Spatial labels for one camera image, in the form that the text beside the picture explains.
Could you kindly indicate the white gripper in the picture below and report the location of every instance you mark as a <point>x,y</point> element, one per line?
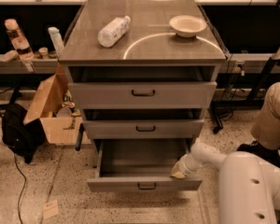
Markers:
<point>186,168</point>

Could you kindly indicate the grey bottom drawer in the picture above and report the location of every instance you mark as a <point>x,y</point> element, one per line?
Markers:
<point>140,165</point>

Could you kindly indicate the grey drawer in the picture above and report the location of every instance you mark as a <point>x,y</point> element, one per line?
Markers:
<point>140,165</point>
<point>142,95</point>
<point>133,129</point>

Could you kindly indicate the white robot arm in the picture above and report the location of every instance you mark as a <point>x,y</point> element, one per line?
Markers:
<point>248,186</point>

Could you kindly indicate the grey middle drawer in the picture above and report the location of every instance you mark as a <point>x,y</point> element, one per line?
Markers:
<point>133,129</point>

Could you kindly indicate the grey top drawer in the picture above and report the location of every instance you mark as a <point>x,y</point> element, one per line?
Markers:
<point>142,95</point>

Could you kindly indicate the grey drawer cabinet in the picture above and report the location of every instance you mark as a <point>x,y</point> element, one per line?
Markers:
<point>150,51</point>

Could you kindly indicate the open cardboard box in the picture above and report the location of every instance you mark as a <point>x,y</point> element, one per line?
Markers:
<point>60,129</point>

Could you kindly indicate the black shoe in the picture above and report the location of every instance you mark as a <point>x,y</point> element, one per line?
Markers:
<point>271,156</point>

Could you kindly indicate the person leg khaki trousers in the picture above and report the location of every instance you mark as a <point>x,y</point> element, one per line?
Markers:
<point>266,129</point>

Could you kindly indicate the paper tag on floor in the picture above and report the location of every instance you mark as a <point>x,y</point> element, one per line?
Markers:
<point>50,209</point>

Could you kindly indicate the white paper bowl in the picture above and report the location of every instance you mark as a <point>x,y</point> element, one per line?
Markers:
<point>187,26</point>

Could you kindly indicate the clear plastic water bottle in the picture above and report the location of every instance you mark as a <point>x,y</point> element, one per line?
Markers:
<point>114,31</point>

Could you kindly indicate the black backpack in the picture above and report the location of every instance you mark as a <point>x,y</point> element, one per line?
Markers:
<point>22,139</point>

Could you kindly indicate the white tube bottle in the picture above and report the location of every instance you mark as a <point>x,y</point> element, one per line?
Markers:
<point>56,39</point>

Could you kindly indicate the tall labelled bottle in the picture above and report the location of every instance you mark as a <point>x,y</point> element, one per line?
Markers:
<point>19,40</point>

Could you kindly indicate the pale sponge on shelf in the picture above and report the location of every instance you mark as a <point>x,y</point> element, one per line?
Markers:
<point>10,56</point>

